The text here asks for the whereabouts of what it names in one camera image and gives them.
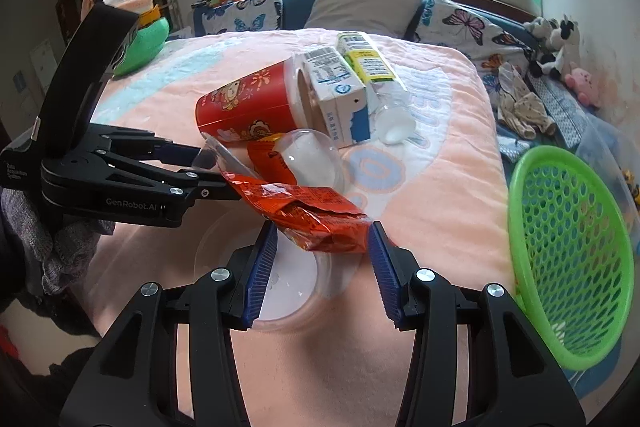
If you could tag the butterfly pillow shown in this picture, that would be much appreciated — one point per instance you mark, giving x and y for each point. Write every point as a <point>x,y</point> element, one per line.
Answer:
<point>487,45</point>
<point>238,16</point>

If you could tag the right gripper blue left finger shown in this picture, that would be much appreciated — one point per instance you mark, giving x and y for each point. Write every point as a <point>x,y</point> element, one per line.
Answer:
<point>257,273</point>

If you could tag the grey raccoon plush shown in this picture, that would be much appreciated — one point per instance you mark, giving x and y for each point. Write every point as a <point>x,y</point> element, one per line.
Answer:
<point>541,28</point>

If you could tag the clear plastic cup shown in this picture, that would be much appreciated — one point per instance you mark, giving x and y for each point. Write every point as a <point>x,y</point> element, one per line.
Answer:
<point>312,158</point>

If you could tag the pink plush toy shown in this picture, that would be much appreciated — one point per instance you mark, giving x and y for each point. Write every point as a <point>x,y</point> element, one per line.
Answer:
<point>581,83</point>

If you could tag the red paper cup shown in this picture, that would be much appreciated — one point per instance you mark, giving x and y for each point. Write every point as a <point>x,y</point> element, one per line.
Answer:
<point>265,102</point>

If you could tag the green plastic basket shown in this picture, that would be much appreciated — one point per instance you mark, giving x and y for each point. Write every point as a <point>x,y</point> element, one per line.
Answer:
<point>571,254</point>

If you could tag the beige crumpled clothing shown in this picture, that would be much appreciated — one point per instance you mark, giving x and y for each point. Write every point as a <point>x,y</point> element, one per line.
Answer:
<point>520,109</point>

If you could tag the left butterfly pillow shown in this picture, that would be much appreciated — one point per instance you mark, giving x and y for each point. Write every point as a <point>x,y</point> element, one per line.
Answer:
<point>238,16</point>

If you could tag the green round cushion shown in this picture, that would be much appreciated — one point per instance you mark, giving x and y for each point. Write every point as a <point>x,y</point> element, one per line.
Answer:
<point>148,42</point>

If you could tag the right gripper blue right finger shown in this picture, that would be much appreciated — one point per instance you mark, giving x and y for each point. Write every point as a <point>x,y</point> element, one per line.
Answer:
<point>382,254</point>

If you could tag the white blue milk carton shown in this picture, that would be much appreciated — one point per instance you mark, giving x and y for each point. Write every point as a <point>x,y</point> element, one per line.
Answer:
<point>333,96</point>

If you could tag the clear plastic lid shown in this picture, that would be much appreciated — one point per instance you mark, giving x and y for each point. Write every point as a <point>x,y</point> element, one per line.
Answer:
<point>301,282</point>

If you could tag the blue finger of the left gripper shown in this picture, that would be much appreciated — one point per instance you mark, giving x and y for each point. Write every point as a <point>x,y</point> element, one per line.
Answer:
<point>171,153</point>
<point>210,185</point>

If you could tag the grey pillow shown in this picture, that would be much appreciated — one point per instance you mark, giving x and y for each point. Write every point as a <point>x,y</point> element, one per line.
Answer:
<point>389,18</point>

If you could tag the clear plastic toy bin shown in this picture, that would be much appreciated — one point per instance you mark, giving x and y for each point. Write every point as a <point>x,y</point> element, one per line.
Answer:
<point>615,158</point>

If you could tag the pink quilted blanket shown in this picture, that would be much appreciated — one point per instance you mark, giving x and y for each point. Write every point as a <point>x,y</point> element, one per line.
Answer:
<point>441,194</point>

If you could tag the clear plastic bottle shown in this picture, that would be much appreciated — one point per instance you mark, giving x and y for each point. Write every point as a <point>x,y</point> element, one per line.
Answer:
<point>393,120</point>

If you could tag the right butterfly pillow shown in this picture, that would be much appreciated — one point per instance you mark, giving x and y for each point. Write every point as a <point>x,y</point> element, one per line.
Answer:
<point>487,45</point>

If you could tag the yellow green milk carton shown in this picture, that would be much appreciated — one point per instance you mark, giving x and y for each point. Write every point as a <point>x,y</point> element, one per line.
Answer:
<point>369,64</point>

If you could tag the patterned grey cloth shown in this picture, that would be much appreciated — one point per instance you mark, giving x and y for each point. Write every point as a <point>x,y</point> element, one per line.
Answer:
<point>569,116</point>

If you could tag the black white cow plush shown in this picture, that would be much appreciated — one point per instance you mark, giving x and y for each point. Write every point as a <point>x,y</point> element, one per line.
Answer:
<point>559,54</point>

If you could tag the orange red snack wrapper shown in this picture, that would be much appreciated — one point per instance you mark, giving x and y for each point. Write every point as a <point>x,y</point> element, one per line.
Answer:
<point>314,218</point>

